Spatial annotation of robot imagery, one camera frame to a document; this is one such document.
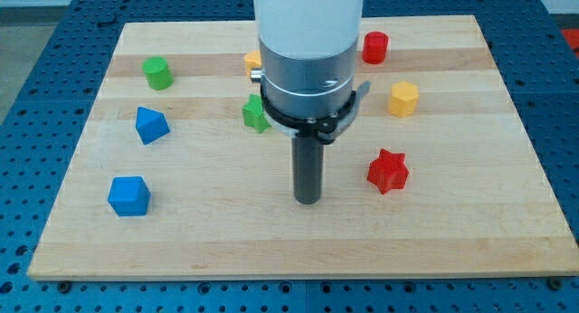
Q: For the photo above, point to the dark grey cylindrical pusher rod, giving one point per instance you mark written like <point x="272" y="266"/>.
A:
<point x="307" y="165"/>

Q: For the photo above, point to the yellow hexagon block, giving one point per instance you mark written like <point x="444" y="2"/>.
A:
<point x="403" y="99"/>

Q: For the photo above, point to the green star block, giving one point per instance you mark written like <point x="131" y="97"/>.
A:
<point x="253" y="114"/>

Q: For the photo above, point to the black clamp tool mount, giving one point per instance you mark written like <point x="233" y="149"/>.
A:
<point x="324" y="130"/>

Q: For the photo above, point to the red cylinder block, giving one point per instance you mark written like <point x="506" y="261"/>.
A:
<point x="375" y="47"/>

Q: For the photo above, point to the green cylinder block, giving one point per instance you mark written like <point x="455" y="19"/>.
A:
<point x="157" y="73"/>

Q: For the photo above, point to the orange block behind arm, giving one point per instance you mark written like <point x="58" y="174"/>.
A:
<point x="252" y="62"/>

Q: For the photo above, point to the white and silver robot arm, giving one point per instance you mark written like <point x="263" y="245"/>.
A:
<point x="308" y="63"/>

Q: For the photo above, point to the red star block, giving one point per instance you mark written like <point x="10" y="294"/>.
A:
<point x="388" y="171"/>

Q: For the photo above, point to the blue pentagon block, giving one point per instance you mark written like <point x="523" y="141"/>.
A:
<point x="151" y="125"/>

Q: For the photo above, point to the light wooden board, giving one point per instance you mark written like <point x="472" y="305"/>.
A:
<point x="476" y="202"/>

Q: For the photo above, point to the blue cube block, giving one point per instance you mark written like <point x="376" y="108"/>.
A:
<point x="129" y="196"/>

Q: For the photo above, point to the red object at right edge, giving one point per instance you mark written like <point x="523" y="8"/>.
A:
<point x="571" y="36"/>

